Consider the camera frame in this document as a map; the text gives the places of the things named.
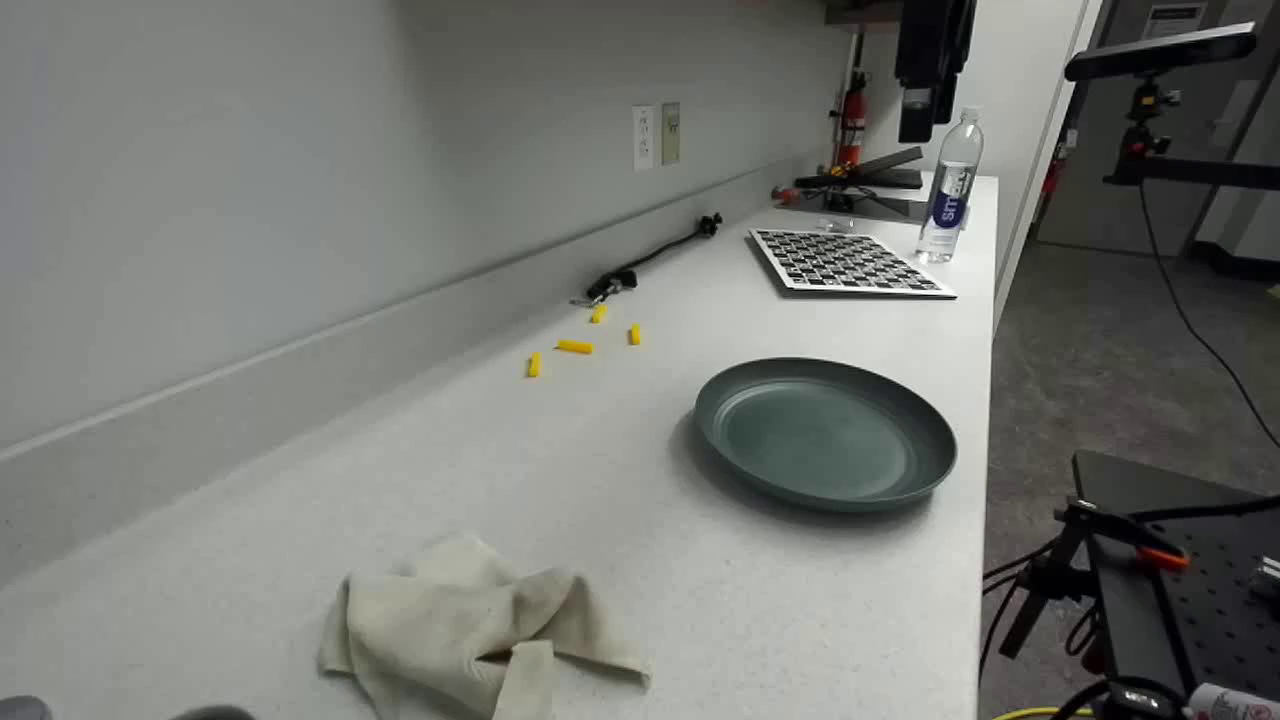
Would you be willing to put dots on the beige cleaning cloth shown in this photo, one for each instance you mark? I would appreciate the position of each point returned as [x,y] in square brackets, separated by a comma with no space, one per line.
[442,624]

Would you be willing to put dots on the dark green round plate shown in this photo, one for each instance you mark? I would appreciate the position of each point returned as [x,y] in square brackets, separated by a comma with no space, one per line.
[825,433]

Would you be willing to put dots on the black perforated breadboard plate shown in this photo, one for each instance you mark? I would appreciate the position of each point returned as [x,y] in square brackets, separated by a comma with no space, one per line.
[1227,585]

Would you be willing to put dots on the yellow pasta piece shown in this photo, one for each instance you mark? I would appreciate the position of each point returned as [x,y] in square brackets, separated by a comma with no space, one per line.
[633,335]
[533,365]
[573,347]
[596,315]

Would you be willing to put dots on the computer keyboard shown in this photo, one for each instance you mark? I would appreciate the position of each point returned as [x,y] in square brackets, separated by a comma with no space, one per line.
[841,263]

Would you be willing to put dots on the black flat tool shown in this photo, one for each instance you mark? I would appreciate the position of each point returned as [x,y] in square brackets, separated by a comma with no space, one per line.
[860,202]

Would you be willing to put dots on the red and black hand tool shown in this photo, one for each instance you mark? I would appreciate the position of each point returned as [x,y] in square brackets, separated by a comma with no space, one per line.
[848,126]

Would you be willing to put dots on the clear plastic water bottle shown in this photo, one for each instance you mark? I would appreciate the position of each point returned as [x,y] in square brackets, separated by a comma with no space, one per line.
[948,202]

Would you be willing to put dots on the black hanging device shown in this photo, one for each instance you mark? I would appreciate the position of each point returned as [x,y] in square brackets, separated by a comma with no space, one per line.
[931,53]

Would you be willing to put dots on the yellow curved object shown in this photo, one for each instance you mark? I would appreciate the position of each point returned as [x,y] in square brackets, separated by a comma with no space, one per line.
[1024,713]

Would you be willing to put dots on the black round base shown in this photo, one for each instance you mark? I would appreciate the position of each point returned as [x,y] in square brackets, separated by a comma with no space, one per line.
[1123,700]

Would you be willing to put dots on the small silver part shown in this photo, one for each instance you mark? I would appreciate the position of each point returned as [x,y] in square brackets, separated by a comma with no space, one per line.
[1265,576]

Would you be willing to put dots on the white cylindrical object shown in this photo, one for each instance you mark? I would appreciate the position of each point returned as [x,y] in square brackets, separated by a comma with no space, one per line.
[1232,700]

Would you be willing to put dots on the white wall outlet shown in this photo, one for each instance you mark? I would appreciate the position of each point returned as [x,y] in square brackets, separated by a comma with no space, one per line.
[640,139]

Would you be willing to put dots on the beige wall outlet plate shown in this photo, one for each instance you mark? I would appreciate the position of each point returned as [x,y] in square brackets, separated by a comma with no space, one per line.
[669,132]

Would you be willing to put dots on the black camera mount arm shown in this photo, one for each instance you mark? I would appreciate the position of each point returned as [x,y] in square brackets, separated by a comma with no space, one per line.
[1202,174]

